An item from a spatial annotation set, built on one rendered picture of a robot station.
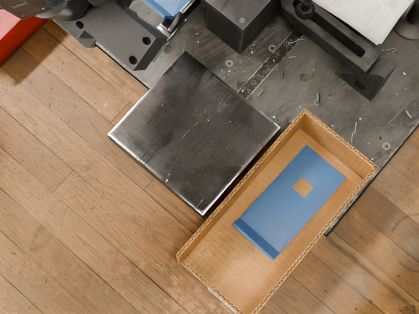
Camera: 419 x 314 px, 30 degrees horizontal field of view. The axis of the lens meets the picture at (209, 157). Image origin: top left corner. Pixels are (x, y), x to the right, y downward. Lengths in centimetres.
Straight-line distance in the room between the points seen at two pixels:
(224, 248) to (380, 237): 21
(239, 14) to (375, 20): 19
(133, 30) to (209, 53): 31
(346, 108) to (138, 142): 29
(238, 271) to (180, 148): 18
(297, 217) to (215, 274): 13
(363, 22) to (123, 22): 39
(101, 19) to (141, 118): 26
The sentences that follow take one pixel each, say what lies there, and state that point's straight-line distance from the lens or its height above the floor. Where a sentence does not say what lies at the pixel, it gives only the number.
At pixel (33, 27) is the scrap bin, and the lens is 113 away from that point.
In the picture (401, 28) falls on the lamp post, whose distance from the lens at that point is 115.
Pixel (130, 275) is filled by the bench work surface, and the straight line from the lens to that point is 103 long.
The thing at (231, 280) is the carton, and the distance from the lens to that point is 102.
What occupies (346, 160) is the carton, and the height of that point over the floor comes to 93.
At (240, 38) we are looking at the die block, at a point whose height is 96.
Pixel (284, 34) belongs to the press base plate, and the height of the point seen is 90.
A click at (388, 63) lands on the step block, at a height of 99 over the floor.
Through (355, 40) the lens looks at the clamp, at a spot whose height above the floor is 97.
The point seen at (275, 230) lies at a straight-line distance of 103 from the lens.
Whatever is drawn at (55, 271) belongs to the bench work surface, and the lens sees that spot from 105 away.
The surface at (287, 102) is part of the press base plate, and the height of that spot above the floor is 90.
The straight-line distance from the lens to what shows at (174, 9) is 103.
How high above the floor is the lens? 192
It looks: 75 degrees down
